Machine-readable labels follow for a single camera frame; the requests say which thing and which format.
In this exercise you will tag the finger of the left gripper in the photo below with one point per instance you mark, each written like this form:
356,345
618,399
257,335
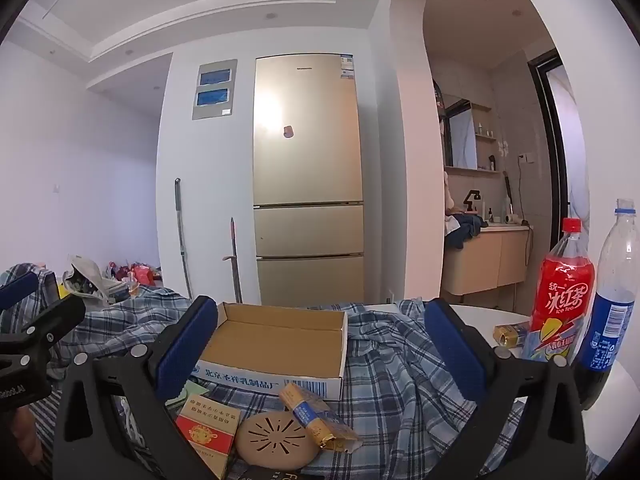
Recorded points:
17,290
38,337

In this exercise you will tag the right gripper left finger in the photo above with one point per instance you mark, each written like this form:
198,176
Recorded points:
90,441

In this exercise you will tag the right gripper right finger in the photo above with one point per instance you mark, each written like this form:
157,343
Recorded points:
548,442

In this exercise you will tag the red gold cigarette box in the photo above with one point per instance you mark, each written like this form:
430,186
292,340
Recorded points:
210,428

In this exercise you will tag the round tan vented disc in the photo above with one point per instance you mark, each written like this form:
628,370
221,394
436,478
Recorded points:
275,440

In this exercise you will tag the blue gold cigarette box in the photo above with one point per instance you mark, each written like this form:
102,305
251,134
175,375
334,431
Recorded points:
324,426

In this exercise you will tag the black face tissue pack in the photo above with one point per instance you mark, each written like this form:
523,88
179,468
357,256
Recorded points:
262,473

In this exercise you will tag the person's left hand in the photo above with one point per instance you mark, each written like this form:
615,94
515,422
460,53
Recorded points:
23,427

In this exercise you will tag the grey striped cloth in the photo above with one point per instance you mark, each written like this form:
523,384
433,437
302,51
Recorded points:
45,412

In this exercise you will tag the grey canvas bag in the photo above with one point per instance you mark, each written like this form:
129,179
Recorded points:
85,279

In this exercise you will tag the red floor clutter pile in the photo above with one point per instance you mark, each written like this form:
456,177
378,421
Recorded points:
137,272

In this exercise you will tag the small gold foil box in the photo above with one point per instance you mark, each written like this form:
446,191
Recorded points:
511,335

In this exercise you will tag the clear blue label bottle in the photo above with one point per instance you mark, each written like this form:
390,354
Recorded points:
613,303

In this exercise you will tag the white cardboard tray box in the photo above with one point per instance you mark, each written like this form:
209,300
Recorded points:
261,349

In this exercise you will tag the red iced tea bottle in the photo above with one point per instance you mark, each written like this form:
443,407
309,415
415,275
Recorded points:
564,287

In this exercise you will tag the bathroom vanity cabinet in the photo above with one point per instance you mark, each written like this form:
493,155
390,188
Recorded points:
496,257

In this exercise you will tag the dark blue clothes pile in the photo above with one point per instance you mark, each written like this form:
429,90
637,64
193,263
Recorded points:
462,227

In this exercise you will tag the gold refrigerator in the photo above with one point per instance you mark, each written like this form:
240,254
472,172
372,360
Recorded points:
308,196

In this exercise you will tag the black framed glass door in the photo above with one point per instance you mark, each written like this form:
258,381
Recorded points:
540,68

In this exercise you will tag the black faucet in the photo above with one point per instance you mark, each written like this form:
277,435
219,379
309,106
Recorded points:
470,201

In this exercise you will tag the grey electrical panel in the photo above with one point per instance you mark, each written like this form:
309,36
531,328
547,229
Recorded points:
214,90

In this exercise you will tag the bathroom mirror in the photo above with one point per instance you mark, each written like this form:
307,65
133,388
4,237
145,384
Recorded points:
459,133

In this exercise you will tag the red broom handle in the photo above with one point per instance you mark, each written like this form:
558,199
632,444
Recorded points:
233,260

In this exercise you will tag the grey mop handle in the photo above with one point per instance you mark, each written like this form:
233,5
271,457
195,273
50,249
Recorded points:
182,244

